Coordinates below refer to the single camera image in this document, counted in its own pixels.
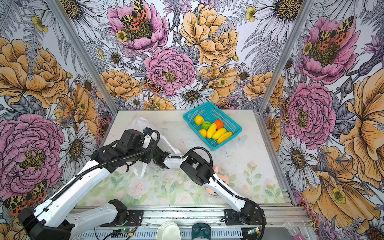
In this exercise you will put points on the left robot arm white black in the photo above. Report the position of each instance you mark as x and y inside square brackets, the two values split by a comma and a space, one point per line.
[52, 220]

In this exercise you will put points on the pink clear plastic object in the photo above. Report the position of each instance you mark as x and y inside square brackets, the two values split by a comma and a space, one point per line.
[293, 230]

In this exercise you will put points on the yellow toy mango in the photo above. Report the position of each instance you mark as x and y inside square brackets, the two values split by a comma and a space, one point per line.
[219, 133]

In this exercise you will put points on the white round cup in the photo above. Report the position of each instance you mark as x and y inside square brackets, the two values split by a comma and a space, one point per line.
[169, 231]

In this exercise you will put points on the yellow toy lemon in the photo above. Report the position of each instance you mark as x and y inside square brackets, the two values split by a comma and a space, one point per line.
[199, 120]

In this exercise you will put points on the yellow toy fruit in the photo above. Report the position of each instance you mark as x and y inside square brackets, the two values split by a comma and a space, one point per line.
[203, 133]

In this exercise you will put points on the dark green round container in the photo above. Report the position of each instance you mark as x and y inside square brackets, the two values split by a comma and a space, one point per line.
[201, 231]

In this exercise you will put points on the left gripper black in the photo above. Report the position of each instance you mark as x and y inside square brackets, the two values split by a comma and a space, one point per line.
[147, 158]

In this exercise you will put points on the teal plastic basket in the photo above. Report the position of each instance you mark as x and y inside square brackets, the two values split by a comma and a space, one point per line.
[211, 113]

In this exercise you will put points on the yellow toy banana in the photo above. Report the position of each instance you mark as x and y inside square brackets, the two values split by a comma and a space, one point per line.
[211, 131]
[224, 137]

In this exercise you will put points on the orange toy fruit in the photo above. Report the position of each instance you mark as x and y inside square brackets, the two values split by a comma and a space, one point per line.
[219, 124]

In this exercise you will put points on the plush doll pink hat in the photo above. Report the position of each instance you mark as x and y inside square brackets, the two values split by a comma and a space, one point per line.
[224, 179]

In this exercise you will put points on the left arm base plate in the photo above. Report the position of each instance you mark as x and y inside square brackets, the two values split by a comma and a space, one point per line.
[132, 217]

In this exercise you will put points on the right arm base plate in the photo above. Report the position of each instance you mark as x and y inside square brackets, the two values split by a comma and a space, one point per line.
[253, 218]

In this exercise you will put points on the translucent white plastic bag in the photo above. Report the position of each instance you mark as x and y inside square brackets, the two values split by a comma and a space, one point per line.
[140, 123]

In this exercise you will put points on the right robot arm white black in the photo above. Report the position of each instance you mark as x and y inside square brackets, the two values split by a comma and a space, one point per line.
[197, 164]

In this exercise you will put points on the green toy fruit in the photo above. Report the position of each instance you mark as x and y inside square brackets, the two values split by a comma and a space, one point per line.
[205, 125]

